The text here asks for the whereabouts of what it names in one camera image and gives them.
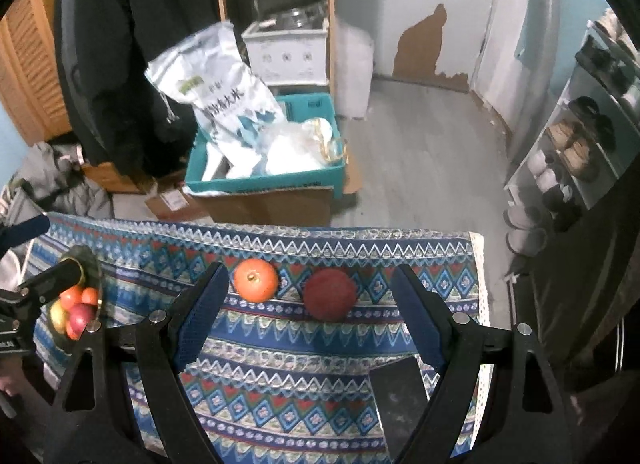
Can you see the small labelled cardboard box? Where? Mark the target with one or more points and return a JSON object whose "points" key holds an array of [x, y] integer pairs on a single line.
{"points": [[172, 201]]}

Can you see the teal plastic crate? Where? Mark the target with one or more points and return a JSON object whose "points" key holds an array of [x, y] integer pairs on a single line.
{"points": [[270, 184]]}

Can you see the wooden louvered cabinet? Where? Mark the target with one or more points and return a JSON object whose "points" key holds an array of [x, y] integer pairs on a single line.
{"points": [[30, 69]]}

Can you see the large cardboard box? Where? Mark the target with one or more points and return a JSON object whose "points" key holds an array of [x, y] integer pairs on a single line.
{"points": [[275, 209]]}

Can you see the black coat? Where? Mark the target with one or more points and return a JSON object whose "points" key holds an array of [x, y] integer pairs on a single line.
{"points": [[125, 44]]}

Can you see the white plastic basket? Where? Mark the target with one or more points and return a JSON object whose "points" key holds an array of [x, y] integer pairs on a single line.
{"points": [[287, 57]]}

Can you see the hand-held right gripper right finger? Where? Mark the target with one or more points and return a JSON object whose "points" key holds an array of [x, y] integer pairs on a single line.
{"points": [[420, 324]]}

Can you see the orange with stem mark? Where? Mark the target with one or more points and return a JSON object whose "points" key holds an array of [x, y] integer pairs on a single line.
{"points": [[256, 280]]}

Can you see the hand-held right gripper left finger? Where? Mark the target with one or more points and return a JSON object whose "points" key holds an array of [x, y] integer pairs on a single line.
{"points": [[200, 319]]}

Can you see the person's left hand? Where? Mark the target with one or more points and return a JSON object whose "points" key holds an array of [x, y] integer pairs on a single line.
{"points": [[7, 384]]}

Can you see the small orange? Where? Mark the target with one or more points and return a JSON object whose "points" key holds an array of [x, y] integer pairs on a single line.
{"points": [[90, 296]]}

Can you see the yellow fruit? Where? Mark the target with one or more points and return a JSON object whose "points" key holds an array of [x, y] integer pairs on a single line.
{"points": [[57, 317]]}

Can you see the white printed rice bag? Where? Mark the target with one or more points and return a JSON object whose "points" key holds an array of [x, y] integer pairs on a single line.
{"points": [[220, 89]]}

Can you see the metal pot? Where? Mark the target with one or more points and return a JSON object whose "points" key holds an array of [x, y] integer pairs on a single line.
{"points": [[300, 17]]}

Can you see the black smartphone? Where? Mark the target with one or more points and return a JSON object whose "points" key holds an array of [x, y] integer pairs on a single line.
{"points": [[400, 404]]}

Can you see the shoe rack with shoes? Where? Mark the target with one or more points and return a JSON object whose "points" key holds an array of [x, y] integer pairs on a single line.
{"points": [[580, 144]]}

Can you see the large orange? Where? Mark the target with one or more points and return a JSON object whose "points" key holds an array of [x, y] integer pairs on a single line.
{"points": [[71, 295]]}

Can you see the red apple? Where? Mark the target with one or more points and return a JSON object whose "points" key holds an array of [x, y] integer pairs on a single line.
{"points": [[81, 316], [330, 295]]}

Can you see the white shoe rack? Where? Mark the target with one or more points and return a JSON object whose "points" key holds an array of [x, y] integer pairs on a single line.
{"points": [[575, 94]]}

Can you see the white door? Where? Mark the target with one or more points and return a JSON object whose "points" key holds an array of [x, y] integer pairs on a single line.
{"points": [[505, 19]]}

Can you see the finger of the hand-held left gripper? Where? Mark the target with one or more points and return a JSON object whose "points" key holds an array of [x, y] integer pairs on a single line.
{"points": [[25, 231], [50, 278]]}

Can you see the blue patterned tablecloth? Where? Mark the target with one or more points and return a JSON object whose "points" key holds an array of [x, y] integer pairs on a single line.
{"points": [[300, 369]]}

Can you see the grey clothing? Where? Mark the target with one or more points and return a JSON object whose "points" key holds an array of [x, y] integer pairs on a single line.
{"points": [[60, 184]]}

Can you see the white wrapped bundle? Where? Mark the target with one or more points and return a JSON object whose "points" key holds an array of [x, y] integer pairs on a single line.
{"points": [[355, 69]]}

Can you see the dark green bowl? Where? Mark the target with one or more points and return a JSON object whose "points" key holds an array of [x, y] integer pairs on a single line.
{"points": [[95, 274]]}

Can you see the clear plastic bag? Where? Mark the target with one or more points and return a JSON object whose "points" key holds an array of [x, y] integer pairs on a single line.
{"points": [[295, 149]]}

